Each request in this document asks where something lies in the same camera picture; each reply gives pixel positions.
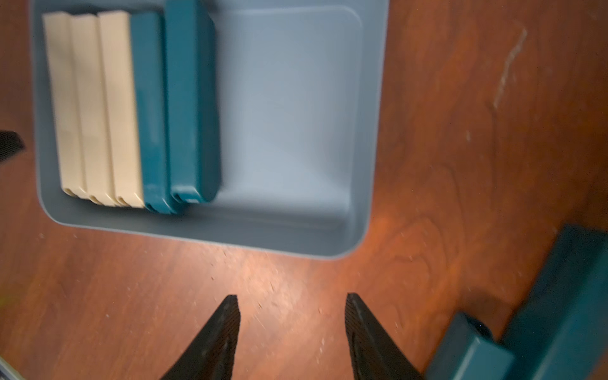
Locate blue plastic tray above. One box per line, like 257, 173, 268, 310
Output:
28, 1, 390, 259

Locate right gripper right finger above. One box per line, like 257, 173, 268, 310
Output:
345, 293, 423, 379

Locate teal block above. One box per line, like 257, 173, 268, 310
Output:
501, 225, 607, 379
165, 1, 222, 204
130, 12, 185, 215
424, 312, 514, 379

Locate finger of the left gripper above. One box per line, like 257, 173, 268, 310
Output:
0, 131, 25, 162

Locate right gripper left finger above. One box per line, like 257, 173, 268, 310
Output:
163, 294, 241, 379

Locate beige block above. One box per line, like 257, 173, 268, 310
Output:
98, 10, 144, 208
71, 14, 118, 207
42, 12, 89, 199

